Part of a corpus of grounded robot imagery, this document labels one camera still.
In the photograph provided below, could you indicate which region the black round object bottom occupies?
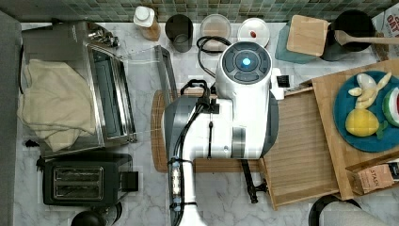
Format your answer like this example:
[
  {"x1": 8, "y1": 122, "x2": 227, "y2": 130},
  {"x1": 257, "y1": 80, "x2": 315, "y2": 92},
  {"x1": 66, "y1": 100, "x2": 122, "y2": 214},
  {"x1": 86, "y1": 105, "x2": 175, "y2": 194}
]
[{"x1": 71, "y1": 202, "x2": 122, "y2": 226}]

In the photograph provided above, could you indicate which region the white-capped bottle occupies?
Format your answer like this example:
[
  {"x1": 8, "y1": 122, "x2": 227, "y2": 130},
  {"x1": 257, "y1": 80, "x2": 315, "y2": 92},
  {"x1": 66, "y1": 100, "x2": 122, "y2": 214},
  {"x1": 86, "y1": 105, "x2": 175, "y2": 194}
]
[{"x1": 134, "y1": 6, "x2": 160, "y2": 41}]

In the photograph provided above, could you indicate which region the toy watermelon slice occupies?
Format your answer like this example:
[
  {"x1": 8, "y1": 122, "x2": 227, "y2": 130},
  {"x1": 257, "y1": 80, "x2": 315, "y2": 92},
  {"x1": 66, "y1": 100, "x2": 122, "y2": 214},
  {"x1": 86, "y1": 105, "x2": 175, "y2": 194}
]
[{"x1": 382, "y1": 88, "x2": 399, "y2": 127}]

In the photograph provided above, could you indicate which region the beige cloth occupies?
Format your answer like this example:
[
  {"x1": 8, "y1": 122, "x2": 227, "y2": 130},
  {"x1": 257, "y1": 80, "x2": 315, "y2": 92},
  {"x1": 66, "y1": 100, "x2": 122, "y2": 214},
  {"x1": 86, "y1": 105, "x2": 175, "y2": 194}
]
[{"x1": 17, "y1": 59, "x2": 96, "y2": 152}]

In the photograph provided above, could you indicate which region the wooden spoon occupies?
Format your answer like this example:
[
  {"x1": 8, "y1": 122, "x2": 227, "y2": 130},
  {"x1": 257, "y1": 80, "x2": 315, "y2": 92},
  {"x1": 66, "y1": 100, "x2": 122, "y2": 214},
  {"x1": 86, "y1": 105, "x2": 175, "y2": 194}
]
[{"x1": 334, "y1": 30, "x2": 399, "y2": 45}]

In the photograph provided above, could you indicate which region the yellow toy lemon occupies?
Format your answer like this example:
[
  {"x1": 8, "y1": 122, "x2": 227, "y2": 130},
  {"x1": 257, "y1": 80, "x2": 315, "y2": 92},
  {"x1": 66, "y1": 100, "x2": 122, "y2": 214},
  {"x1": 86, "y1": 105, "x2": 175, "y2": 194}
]
[{"x1": 345, "y1": 108, "x2": 379, "y2": 137}]

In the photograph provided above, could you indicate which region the round wooden cutting board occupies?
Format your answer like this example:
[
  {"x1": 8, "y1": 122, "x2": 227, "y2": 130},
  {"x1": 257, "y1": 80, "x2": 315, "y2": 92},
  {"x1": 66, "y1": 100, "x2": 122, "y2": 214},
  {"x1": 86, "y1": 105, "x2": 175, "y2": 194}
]
[{"x1": 150, "y1": 88, "x2": 262, "y2": 173}]

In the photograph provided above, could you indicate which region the dark drinking glass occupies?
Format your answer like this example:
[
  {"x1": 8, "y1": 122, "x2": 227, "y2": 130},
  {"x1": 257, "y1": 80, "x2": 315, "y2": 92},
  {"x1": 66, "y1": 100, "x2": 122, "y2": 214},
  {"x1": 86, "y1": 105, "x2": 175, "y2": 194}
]
[{"x1": 165, "y1": 14, "x2": 194, "y2": 53}]

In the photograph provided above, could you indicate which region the peeled toy banana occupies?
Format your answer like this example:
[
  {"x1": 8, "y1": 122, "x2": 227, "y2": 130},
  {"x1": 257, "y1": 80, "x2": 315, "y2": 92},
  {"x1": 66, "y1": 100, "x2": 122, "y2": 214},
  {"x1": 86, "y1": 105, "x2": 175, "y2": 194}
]
[{"x1": 348, "y1": 73, "x2": 391, "y2": 109}]

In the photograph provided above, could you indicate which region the black power cable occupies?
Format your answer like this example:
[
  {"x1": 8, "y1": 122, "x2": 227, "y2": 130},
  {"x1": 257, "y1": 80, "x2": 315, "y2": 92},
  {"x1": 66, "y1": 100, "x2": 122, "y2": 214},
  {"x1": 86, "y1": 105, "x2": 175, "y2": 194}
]
[{"x1": 196, "y1": 35, "x2": 232, "y2": 79}]

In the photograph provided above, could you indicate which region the stainless steel toaster oven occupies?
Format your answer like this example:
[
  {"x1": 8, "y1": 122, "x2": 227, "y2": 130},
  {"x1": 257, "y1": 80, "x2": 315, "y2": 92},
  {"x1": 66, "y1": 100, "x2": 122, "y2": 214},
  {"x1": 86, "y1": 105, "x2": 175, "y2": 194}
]
[{"x1": 22, "y1": 22, "x2": 177, "y2": 158}]

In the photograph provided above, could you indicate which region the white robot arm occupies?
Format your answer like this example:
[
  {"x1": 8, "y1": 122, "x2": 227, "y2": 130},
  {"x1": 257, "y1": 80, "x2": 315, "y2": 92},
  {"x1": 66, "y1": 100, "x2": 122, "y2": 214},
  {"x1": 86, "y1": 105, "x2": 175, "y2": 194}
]
[{"x1": 162, "y1": 41, "x2": 283, "y2": 226}]

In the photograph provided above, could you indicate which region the brown tea box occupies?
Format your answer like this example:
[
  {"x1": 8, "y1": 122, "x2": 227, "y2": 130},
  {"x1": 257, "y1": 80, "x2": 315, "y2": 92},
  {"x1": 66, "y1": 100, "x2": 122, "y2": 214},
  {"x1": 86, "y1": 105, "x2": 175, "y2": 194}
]
[{"x1": 347, "y1": 162, "x2": 399, "y2": 195}]

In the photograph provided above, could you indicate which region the black pot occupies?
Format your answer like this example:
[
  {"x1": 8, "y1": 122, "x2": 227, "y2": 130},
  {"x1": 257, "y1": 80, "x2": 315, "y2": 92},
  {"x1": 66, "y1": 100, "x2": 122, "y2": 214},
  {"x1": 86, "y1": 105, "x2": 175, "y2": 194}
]
[{"x1": 321, "y1": 9, "x2": 375, "y2": 61}]

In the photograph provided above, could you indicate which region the black two-slot toaster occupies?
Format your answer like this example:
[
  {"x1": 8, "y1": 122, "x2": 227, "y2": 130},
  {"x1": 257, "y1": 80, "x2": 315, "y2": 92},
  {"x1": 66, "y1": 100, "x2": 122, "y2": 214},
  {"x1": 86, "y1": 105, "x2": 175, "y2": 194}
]
[{"x1": 42, "y1": 153, "x2": 139, "y2": 207}]

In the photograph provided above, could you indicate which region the black ring bottom right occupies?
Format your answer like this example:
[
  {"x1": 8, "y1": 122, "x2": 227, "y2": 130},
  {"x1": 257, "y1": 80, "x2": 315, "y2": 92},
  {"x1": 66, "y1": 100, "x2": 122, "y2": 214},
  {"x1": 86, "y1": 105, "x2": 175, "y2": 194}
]
[{"x1": 308, "y1": 194, "x2": 363, "y2": 226}]

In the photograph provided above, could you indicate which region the clear lidded jar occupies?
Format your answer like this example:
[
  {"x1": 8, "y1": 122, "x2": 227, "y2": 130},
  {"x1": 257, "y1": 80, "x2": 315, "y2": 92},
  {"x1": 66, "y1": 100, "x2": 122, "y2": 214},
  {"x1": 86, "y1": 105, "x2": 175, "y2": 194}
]
[{"x1": 200, "y1": 14, "x2": 231, "y2": 51}]

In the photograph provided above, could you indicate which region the white lid with red spot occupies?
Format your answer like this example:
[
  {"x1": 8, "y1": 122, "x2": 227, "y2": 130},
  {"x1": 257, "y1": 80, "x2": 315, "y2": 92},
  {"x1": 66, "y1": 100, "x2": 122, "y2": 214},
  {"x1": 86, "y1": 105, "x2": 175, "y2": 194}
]
[{"x1": 237, "y1": 18, "x2": 270, "y2": 47}]

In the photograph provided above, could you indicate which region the teal container with wooden lid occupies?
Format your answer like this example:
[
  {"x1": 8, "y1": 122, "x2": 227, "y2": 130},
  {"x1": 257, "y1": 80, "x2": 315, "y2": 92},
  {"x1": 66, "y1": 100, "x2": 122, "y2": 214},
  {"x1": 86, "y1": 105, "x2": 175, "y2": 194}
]
[{"x1": 275, "y1": 15, "x2": 328, "y2": 64}]

